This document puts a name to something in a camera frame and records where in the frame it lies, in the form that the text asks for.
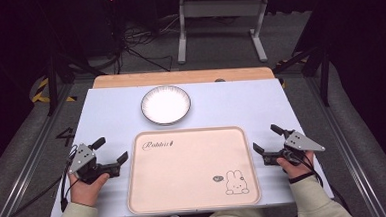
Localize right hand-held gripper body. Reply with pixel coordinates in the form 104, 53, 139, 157
260, 128, 327, 169

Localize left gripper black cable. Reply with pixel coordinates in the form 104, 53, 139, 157
0, 143, 85, 217

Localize person's right hand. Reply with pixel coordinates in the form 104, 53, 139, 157
275, 149, 317, 181

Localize white metal stand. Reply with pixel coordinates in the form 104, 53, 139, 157
173, 0, 274, 68

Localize black tripod stand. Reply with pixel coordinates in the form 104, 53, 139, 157
32, 12, 109, 119
271, 44, 335, 110

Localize bundle of floor cables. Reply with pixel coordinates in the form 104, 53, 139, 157
85, 8, 183, 77

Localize wooden table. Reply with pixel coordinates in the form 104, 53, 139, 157
91, 65, 277, 91

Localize pink tray with rabbit print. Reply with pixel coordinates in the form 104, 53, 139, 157
123, 124, 263, 216

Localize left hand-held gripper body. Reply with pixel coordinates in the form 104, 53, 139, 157
66, 140, 122, 186

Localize person's left hand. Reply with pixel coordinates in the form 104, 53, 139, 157
68, 170, 112, 209

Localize white plate with dark rim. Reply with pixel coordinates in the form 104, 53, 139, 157
139, 84, 193, 128

